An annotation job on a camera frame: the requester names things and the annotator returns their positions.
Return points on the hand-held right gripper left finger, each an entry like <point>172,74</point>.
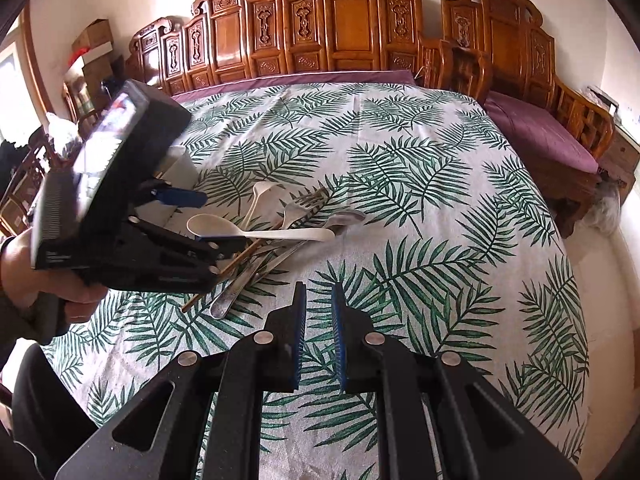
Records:
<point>300,340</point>

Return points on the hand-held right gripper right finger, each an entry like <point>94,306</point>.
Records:
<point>339,340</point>

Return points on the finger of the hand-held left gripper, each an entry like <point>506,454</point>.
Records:
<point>185,199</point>
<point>165,260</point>

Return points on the rectangular metal tin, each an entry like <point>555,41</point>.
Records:
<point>182,170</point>

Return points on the large white plastic spoon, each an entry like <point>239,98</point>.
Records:
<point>215,226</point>

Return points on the wooden chopstick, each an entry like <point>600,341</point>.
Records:
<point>210,287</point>
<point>250,250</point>

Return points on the small white plastic spoon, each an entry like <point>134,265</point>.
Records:
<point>263,191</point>

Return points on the metal spoon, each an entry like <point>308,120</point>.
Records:
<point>350,218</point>
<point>292,214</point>

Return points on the metal fork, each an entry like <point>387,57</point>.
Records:
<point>319,195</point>

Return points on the person's left hand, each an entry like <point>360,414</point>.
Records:
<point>20,270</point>

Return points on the clear plastic bag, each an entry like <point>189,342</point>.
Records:
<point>62,132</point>

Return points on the wooden dining chair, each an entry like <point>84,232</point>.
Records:
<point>20,185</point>

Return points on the brown cardboard box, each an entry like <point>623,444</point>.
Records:
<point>92,35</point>

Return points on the leaf print tablecloth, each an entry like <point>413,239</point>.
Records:
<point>400,210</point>

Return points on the long purple seat cushion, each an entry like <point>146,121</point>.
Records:
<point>300,80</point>

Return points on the person's dark clothing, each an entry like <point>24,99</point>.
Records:
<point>50,410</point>

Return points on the carved wooden sofa bench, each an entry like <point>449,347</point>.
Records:
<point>300,25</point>

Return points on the square purple seat cushion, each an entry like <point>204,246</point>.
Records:
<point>540,130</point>

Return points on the floor fan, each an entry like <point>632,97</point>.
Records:
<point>605,207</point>

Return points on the wooden side table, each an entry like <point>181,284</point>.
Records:
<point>620,155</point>

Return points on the carved wooden armchair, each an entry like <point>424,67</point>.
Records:
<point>510,45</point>

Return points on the white printer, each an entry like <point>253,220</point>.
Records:
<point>602,96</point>

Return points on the wooden window frame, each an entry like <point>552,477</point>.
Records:
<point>32,60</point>

